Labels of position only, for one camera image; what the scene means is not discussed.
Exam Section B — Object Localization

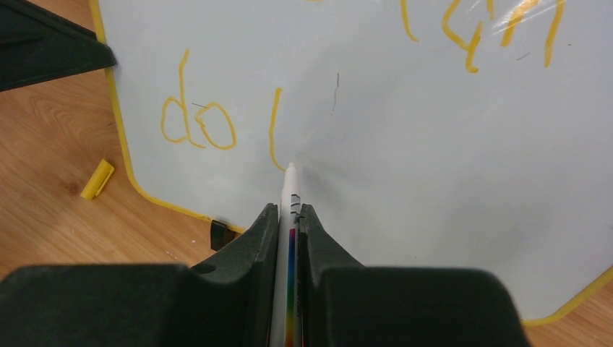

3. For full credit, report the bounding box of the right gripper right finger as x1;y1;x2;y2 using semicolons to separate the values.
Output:
298;205;530;346

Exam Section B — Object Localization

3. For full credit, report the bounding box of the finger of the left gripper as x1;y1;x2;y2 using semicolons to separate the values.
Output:
1;0;116;92

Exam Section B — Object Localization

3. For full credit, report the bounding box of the yellow marker cap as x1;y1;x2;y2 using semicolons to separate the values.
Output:
80;159;115;200

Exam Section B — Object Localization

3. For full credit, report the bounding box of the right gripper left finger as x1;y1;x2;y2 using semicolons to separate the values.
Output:
1;204;278;346

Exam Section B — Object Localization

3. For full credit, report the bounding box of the white marker pen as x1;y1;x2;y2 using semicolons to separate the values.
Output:
268;163;302;346

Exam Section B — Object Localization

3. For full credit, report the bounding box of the yellow framed whiteboard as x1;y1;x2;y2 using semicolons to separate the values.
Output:
91;1;612;325

